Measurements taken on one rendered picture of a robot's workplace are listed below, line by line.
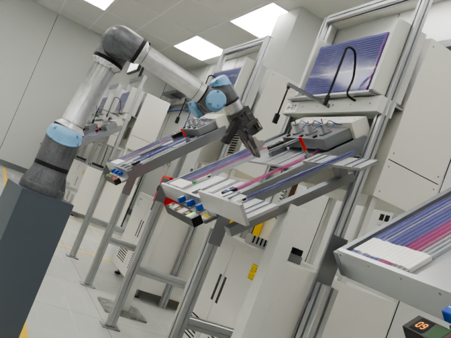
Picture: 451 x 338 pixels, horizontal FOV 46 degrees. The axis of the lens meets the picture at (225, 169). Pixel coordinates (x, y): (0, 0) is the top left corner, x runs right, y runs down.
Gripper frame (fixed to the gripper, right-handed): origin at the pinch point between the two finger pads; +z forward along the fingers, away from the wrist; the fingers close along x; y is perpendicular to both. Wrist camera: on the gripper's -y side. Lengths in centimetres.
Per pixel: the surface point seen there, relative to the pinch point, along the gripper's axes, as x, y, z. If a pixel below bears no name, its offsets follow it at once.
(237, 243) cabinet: 14.9, -22.3, 33.2
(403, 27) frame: -20, 76, -14
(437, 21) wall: 147, 253, 48
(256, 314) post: -50, -45, 26
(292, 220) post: -49, -19, 8
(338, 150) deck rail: -18.7, 24.5, 12.4
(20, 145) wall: 863, -68, 2
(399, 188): -19, 42, 43
